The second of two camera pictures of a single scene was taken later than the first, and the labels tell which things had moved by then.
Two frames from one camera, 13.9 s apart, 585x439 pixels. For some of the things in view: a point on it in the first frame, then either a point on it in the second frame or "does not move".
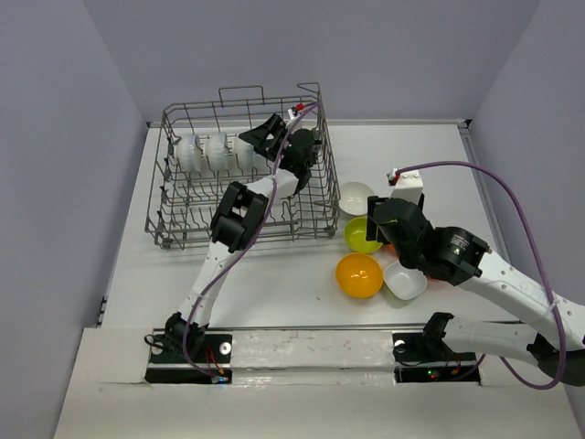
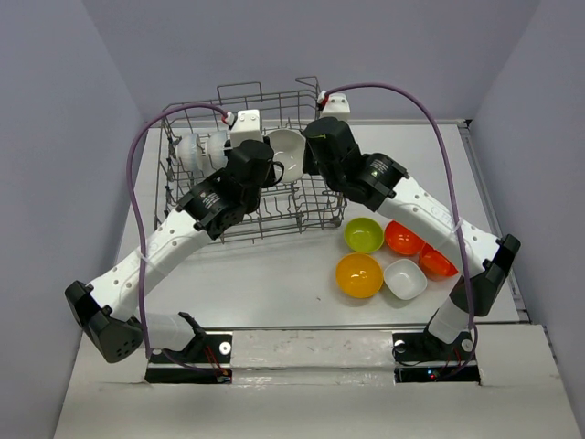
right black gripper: [371, 227] → [309, 163]
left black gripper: [275, 129] → [271, 177]
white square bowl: [402, 282] does not move
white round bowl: [216, 151] does not move
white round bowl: [188, 154] does not move
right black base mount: [425, 358] does not move
